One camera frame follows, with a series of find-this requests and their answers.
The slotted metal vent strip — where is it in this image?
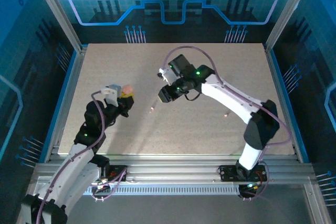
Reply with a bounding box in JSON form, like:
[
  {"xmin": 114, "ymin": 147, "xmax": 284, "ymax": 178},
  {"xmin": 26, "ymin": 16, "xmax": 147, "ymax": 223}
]
[{"xmin": 83, "ymin": 186, "xmax": 241, "ymax": 195}]

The blue table edge strip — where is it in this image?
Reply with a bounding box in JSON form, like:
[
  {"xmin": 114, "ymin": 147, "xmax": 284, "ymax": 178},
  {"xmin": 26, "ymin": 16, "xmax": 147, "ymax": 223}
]
[{"xmin": 269, "ymin": 47, "xmax": 310, "ymax": 163}]

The grey metal base panel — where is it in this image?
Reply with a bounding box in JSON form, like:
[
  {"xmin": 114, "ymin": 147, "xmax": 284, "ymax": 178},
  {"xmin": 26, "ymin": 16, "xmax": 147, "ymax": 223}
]
[{"xmin": 31, "ymin": 195, "xmax": 316, "ymax": 224}]

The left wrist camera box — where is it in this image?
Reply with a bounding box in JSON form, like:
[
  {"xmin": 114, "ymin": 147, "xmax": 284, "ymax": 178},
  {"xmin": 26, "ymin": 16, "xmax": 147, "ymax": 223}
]
[{"xmin": 101, "ymin": 84, "xmax": 122, "ymax": 107}]

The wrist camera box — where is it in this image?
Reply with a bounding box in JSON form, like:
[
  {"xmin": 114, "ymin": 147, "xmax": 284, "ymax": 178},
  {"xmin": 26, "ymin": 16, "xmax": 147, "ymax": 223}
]
[
  {"xmin": 101, "ymin": 84, "xmax": 122, "ymax": 107},
  {"xmin": 157, "ymin": 67, "xmax": 178, "ymax": 86}
]

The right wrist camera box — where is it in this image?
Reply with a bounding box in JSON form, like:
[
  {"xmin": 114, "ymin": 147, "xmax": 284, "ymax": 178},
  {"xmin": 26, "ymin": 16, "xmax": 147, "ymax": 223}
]
[{"xmin": 157, "ymin": 67, "xmax": 178, "ymax": 86}]

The aluminium table side rail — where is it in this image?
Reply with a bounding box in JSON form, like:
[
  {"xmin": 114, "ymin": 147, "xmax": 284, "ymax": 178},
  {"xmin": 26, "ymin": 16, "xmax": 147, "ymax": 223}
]
[
  {"xmin": 43, "ymin": 45, "xmax": 89, "ymax": 163},
  {"xmin": 264, "ymin": 45, "xmax": 302, "ymax": 163}
]

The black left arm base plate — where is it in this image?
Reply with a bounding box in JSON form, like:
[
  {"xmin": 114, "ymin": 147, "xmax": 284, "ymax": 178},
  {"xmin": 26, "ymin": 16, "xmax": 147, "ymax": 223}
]
[{"xmin": 98, "ymin": 165, "xmax": 129, "ymax": 183}]

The aluminium frame cross beam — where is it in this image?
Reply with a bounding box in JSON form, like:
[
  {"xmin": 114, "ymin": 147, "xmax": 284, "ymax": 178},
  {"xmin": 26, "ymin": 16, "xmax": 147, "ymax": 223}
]
[{"xmin": 34, "ymin": 154, "xmax": 317, "ymax": 184}]

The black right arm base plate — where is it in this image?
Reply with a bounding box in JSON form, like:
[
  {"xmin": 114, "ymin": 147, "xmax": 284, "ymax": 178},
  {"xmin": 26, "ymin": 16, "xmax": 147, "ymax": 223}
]
[{"xmin": 218, "ymin": 164, "xmax": 268, "ymax": 183}]

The aluminium frame post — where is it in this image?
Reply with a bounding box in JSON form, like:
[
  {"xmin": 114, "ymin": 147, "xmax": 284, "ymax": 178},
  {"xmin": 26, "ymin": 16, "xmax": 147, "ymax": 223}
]
[
  {"xmin": 264, "ymin": 0, "xmax": 316, "ymax": 52},
  {"xmin": 30, "ymin": 0, "xmax": 88, "ymax": 52}
]

